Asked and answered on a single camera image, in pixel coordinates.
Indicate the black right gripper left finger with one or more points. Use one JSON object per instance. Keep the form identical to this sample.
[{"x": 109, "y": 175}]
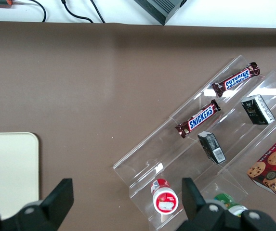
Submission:
[{"x": 56, "y": 199}]

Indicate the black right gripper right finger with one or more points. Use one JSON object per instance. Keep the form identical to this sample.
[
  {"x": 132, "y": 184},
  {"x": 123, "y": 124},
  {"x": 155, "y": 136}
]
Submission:
[{"x": 193, "y": 199}]

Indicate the cream plastic tray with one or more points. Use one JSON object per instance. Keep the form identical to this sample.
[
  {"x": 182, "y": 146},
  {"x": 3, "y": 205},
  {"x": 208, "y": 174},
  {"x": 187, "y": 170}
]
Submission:
[{"x": 10, "y": 166}]

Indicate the red lidded snack cup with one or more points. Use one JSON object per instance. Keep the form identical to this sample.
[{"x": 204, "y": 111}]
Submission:
[{"x": 164, "y": 199}]

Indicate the green lidded snack cup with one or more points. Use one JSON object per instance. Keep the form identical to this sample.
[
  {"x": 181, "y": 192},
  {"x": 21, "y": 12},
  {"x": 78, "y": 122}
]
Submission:
[{"x": 227, "y": 201}]

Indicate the clear acrylic display stand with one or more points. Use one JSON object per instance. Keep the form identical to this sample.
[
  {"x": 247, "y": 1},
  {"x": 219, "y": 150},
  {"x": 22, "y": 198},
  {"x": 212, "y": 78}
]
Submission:
[{"x": 166, "y": 154}]

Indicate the small black carton box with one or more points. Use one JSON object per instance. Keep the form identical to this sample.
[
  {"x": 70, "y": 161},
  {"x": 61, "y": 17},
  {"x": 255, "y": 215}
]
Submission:
[
  {"x": 258, "y": 110},
  {"x": 212, "y": 146}
]

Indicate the Snickers chocolate bar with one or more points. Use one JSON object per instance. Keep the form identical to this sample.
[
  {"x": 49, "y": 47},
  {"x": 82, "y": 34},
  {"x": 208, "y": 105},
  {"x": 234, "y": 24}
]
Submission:
[
  {"x": 236, "y": 80},
  {"x": 199, "y": 119}
]

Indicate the red plaid cookie box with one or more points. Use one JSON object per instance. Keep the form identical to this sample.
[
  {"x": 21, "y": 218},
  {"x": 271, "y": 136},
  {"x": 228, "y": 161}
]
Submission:
[{"x": 275, "y": 168}]

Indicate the brown table mat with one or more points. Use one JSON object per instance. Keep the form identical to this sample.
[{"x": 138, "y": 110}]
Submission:
[{"x": 80, "y": 96}]

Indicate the dark grey ribbed device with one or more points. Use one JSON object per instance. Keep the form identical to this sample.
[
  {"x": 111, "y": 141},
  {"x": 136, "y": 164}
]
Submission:
[{"x": 159, "y": 8}]

